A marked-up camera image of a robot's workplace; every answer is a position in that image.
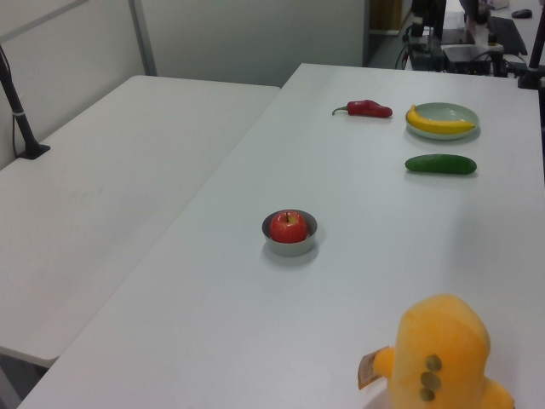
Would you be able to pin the yellow banana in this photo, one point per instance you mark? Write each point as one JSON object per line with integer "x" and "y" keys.
{"x": 438, "y": 123}

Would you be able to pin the pale green plastic plate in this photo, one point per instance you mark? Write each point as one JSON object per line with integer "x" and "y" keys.
{"x": 451, "y": 111}

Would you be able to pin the red apple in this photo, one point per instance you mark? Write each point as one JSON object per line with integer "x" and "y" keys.
{"x": 288, "y": 228}

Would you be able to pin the grey metal bowl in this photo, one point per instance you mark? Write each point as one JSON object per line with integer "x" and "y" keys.
{"x": 289, "y": 249}

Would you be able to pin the red chili pepper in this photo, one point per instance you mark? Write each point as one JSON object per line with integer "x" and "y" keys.
{"x": 368, "y": 109}

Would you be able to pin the green cucumber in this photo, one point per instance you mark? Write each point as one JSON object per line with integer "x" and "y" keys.
{"x": 440, "y": 164}

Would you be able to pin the yellow paper toy tag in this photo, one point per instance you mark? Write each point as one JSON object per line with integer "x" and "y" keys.
{"x": 365, "y": 372}

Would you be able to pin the orange plush duck toy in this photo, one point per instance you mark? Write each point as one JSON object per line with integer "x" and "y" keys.
{"x": 443, "y": 341}

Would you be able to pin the dark background equipment stand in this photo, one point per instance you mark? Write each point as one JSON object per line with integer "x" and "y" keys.
{"x": 426, "y": 25}

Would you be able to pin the black electronics box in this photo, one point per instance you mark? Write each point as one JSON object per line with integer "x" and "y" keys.
{"x": 466, "y": 57}

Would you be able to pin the black clamped pole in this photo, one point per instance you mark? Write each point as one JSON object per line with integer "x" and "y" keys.
{"x": 532, "y": 64}

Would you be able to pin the black computer mouse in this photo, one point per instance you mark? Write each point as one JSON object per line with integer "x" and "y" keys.
{"x": 522, "y": 13}

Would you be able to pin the black camera pole with base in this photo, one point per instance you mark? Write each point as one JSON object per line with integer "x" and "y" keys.
{"x": 19, "y": 119}

